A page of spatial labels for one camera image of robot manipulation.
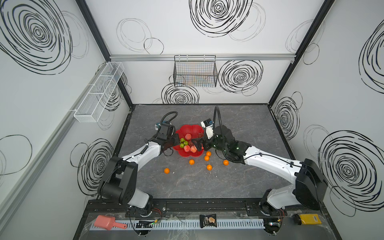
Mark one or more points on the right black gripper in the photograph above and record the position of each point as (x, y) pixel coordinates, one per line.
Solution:
(202, 142)

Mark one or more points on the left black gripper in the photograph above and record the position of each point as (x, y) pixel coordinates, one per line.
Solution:
(175, 141)

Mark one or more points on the red flower-shaped fruit bowl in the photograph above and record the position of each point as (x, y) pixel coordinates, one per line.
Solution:
(197, 132)

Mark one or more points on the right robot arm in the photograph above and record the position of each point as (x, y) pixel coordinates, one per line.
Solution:
(307, 183)

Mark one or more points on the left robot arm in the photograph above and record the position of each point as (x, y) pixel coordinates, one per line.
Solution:
(119, 180)

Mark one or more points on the black snack packet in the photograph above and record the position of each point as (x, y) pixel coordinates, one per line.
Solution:
(208, 221)

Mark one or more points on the pink plastic scoop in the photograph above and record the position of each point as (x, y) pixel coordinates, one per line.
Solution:
(108, 222)

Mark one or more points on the yellow black-capped container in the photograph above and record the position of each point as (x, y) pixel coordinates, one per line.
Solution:
(306, 219)

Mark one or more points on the black wire basket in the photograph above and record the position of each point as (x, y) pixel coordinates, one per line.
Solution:
(195, 71)

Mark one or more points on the white slotted cable duct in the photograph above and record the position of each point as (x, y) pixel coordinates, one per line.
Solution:
(221, 224)

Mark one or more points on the white mesh wall shelf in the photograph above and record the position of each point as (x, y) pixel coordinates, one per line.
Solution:
(103, 94)

